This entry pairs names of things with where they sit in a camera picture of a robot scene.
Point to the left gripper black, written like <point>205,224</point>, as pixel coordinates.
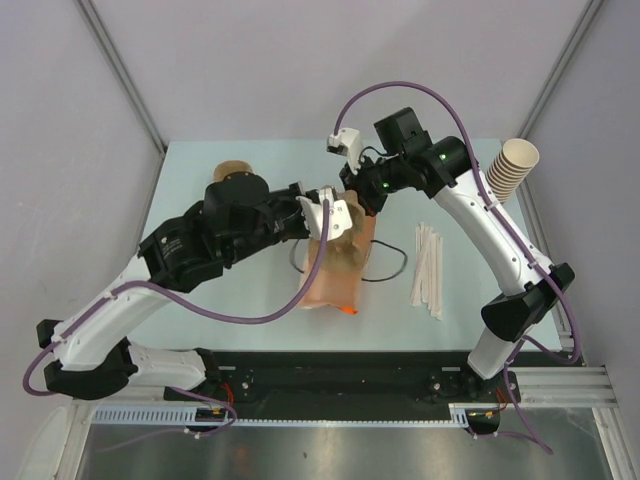
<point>289,195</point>

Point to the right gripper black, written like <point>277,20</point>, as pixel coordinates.
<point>356,183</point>

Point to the single pulp cup carrier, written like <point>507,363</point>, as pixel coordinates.
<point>349,253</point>

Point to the orange paper bag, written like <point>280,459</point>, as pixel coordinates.
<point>342,273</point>

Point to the stack of paper cups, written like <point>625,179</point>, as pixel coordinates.
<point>510,167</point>

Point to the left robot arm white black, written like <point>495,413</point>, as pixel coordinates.
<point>237,218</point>

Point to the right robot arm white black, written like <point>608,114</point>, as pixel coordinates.
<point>529,281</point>

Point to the brown pulp cup carrier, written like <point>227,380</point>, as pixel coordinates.
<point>229,167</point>

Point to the bundle of wrapped straws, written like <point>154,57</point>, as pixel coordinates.
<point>427,287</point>

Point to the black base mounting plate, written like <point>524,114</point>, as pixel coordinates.
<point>349,386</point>

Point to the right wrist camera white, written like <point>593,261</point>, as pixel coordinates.
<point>347,142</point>

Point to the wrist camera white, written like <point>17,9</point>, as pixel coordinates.
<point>347,142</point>
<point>325,214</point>

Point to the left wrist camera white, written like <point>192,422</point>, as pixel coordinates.
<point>325,214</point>

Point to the aluminium rail frame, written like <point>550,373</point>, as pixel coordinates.
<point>574,410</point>

